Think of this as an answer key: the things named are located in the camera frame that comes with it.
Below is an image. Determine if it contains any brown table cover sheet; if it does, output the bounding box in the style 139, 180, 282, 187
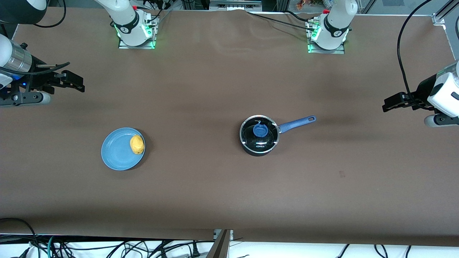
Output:
0, 6, 459, 248

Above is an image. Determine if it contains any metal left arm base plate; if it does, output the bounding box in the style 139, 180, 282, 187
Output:
307, 19, 346, 55

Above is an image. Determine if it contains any long black arm cable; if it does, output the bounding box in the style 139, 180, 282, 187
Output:
396, 0, 436, 110

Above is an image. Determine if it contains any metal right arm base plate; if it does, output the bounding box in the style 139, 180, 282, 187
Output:
118, 14, 157, 50

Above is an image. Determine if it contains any blue round plate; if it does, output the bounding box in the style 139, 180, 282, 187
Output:
101, 128, 146, 171

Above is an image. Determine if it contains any aluminium frame corner profile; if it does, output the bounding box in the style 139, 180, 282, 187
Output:
432, 13, 459, 60

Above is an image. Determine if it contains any yellow potato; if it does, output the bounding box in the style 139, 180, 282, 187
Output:
129, 135, 145, 155

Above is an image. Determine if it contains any short black arm cable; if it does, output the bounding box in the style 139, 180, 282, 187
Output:
34, 0, 67, 29

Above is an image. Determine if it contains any aluminium frame crossbar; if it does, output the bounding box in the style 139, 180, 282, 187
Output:
209, 0, 263, 11

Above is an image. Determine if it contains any glass lid with blue knob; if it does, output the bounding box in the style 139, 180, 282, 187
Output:
240, 115, 280, 154

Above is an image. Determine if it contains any black cable across table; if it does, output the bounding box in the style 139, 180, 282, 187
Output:
247, 11, 315, 30

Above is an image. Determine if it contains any black looped cable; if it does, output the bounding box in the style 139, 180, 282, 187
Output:
0, 218, 40, 258

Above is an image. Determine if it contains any black pot with blue handle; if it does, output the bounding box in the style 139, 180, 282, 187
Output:
239, 115, 317, 157

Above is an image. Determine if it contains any aluminium profile post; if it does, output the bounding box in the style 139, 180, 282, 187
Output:
205, 229, 234, 258

